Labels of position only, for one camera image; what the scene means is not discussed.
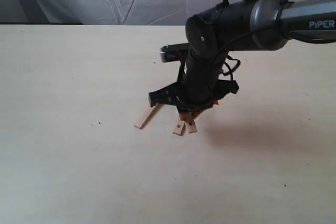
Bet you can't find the wooden stick with holes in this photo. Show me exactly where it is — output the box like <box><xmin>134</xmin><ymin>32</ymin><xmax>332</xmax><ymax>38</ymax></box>
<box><xmin>173</xmin><ymin>119</ymin><xmax>185</xmax><ymax>136</ymax></box>
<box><xmin>185</xmin><ymin>120</ymin><xmax>197</xmax><ymax>134</ymax></box>

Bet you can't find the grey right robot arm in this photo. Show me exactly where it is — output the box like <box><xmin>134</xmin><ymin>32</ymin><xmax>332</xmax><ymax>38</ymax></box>
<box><xmin>149</xmin><ymin>0</ymin><xmax>335</xmax><ymax>120</ymax></box>

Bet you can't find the plain wooden stick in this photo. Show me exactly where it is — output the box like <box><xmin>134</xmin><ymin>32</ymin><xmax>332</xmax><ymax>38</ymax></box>
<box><xmin>133</xmin><ymin>104</ymin><xmax>162</xmax><ymax>130</ymax></box>

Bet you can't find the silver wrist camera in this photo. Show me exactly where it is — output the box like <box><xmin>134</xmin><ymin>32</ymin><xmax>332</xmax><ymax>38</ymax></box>
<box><xmin>159</xmin><ymin>43</ymin><xmax>189</xmax><ymax>63</ymax></box>

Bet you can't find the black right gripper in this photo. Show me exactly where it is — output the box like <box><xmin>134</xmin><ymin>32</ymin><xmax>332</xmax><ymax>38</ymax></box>
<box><xmin>149</xmin><ymin>80</ymin><xmax>239</xmax><ymax>121</ymax></box>

